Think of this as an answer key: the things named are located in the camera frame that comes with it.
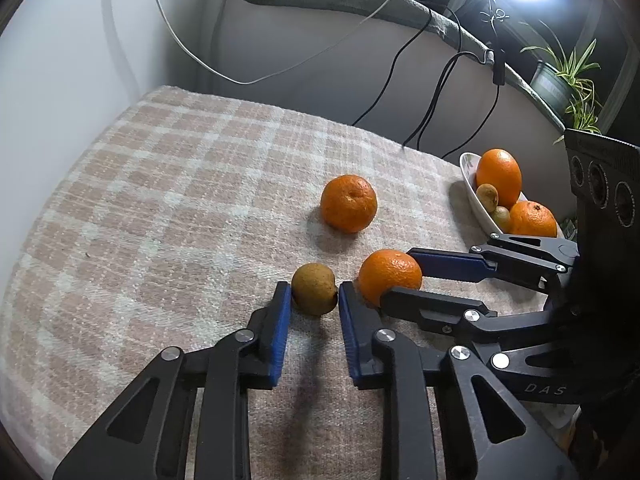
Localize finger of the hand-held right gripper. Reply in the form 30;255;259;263
407;234;581;295
380;287;553;348

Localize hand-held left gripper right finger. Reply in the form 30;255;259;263
338;282;577;480

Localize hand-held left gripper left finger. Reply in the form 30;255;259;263
52;281;293;480

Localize white oval bowl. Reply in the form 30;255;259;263
459;152;566;241

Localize large orange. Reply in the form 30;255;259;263
475;148;523;208

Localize small mandarin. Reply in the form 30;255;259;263
320;174;378;234

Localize beige checked cloth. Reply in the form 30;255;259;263
0;85;576;480

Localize dark plant pot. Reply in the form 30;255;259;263
530;60;572;111

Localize green spider plant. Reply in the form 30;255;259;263
520;22;603;145

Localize grey padded backrest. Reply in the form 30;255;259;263
200;0;568;161

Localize black cable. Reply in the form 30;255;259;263
350;7;434;127
401;51;488;149
440;0;511;158

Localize white cable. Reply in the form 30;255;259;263
147;0;409;86

